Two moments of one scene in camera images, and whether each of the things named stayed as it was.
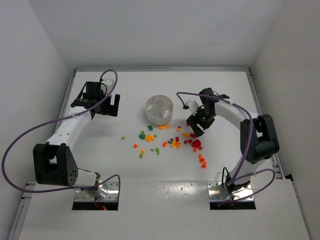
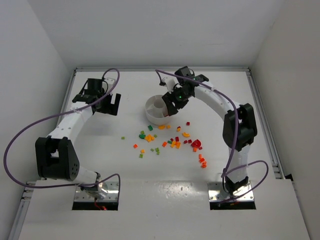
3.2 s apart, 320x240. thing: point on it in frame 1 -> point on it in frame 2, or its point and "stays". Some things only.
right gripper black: [198, 122] -> [173, 100]
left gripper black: [110, 105] stays
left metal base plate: [111, 187] stays
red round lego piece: [196, 143] stays
